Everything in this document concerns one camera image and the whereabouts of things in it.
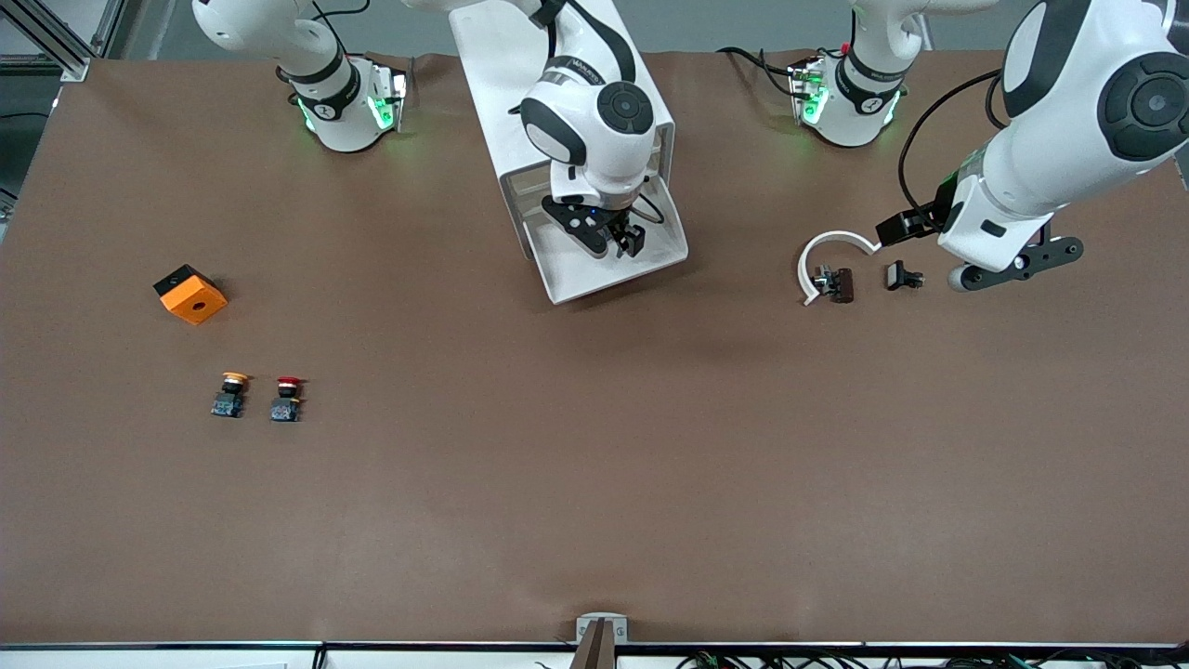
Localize aluminium frame profile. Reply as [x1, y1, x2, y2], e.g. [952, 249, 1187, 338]
[0, 0, 94, 83]

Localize yellow push button switch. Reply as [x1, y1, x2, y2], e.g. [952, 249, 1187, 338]
[210, 372, 252, 419]

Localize white plastic drawer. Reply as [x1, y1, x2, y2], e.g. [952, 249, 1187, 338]
[525, 172, 690, 306]

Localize red push button switch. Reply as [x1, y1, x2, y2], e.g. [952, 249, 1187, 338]
[269, 375, 307, 424]

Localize black left arm base cable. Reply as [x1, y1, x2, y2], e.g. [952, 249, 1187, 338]
[717, 45, 802, 99]

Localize grey metal table bracket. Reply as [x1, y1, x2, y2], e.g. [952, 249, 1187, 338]
[576, 613, 629, 644]

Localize tangled floor cables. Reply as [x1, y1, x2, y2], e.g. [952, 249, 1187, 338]
[678, 650, 1189, 669]

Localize white half-ring pipe clamp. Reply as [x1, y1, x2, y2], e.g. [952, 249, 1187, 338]
[799, 230, 882, 308]

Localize orange and black button box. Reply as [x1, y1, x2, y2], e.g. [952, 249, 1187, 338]
[153, 265, 229, 326]

